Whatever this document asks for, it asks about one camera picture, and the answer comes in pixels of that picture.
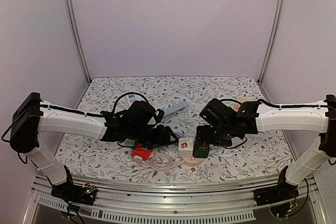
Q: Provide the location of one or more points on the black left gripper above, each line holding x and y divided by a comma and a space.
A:
163, 138

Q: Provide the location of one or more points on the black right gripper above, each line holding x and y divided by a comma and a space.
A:
203, 135

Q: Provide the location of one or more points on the white cube adapter red print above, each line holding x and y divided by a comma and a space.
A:
185, 147

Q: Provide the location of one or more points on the red cube socket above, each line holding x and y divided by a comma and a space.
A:
141, 153

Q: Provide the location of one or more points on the round pink socket base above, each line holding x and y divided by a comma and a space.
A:
192, 161

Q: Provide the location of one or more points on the dark green cube adapter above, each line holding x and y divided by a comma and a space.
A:
201, 150

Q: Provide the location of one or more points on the white multicolour power strip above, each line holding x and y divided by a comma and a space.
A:
131, 98

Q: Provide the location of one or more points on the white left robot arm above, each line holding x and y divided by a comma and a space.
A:
35, 115

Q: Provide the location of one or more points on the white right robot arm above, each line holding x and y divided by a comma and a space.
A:
317, 117

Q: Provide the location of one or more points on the light blue power strip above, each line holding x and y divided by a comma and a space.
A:
174, 108

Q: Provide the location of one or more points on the floral patterned table mat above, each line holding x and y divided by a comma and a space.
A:
256, 155

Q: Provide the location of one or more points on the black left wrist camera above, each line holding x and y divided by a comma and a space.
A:
159, 115

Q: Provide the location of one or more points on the aluminium front rail frame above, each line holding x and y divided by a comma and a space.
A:
130, 202

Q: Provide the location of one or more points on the aluminium right corner post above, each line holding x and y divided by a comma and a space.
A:
271, 41

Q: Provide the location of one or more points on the aluminium corner post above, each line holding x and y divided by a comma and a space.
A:
77, 41
271, 41

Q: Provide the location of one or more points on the aluminium left corner post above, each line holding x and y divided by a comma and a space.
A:
77, 41

